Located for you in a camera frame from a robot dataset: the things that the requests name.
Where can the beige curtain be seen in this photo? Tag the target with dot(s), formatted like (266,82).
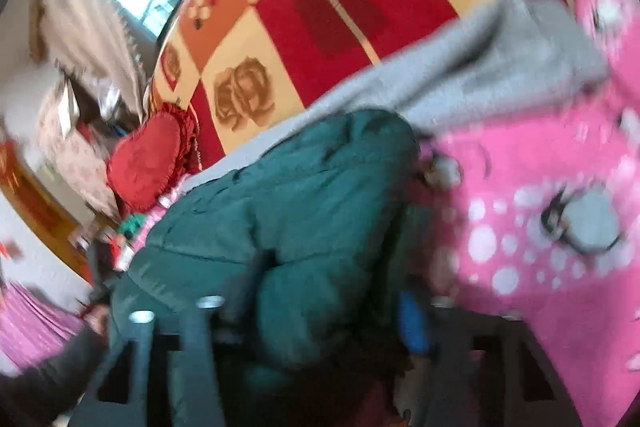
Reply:
(85,22)

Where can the red orange rose-print blanket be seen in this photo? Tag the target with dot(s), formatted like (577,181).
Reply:
(350,7)

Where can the grey cloth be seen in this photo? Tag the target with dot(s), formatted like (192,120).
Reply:
(475,67)

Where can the red printed cloth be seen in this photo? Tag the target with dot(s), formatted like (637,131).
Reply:
(122,252)

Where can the brown wooden board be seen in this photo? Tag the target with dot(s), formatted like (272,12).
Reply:
(40,212)

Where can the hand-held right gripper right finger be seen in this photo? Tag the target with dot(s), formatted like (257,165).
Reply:
(415,322)

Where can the green puffer jacket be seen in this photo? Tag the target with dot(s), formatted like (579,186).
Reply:
(300,207)

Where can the person's left forearm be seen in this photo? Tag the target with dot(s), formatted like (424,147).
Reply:
(45,382)

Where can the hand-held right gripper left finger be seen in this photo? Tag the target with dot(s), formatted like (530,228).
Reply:
(200,347)

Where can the green cloth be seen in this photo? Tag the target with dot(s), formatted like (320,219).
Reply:
(132,224)

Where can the red heart-shaped pillow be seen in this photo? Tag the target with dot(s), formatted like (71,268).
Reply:
(145,157)

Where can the pink penguin-print blanket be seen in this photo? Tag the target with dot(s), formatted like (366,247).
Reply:
(550,147)

